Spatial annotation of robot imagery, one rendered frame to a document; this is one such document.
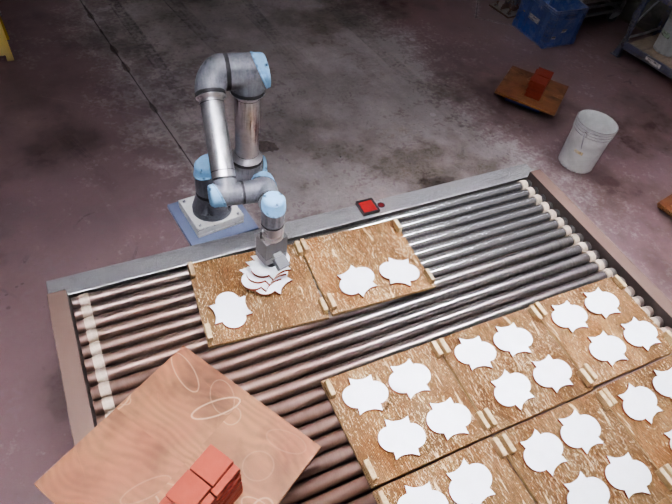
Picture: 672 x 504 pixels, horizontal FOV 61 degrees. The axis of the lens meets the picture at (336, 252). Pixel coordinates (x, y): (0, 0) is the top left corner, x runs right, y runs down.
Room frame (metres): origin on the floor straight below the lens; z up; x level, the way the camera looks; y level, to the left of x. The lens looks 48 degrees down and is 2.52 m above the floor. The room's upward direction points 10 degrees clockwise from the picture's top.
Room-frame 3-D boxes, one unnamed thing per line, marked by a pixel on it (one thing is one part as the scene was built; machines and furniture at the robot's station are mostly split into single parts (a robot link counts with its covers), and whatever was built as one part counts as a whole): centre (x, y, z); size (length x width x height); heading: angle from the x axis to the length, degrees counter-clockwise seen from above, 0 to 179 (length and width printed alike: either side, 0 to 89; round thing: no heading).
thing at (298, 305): (1.17, 0.25, 0.93); 0.41 x 0.35 x 0.02; 119
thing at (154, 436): (0.52, 0.28, 1.03); 0.50 x 0.50 x 0.02; 63
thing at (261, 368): (1.16, -0.24, 0.90); 1.95 x 0.05 x 0.05; 123
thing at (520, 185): (1.54, 0.01, 0.90); 1.95 x 0.05 x 0.05; 123
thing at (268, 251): (1.24, 0.20, 1.09); 0.12 x 0.09 x 0.16; 46
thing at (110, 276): (1.60, 0.05, 0.89); 2.08 x 0.09 x 0.06; 123
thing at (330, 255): (1.39, -0.12, 0.93); 0.41 x 0.35 x 0.02; 120
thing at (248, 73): (1.62, 0.39, 1.28); 0.15 x 0.12 x 0.55; 116
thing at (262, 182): (1.34, 0.28, 1.25); 0.11 x 0.11 x 0.08; 26
